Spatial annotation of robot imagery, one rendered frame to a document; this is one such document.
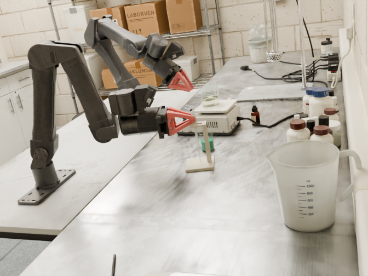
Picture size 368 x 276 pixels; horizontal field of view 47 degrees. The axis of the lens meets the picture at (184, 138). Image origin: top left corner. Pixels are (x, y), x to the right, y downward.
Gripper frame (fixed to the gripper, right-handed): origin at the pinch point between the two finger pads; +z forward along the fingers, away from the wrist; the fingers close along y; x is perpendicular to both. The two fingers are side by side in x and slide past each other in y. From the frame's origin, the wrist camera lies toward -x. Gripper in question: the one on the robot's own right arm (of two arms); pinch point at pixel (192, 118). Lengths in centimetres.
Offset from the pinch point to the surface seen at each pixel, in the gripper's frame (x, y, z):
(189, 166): 13.4, -2.0, -2.7
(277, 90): 13, 65, 31
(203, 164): 13.4, -1.2, 1.3
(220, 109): 5.3, 22.2, 7.1
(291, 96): 13, 53, 34
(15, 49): 8, 330, -211
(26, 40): 0, 326, -195
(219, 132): 12.7, 21.3, 6.1
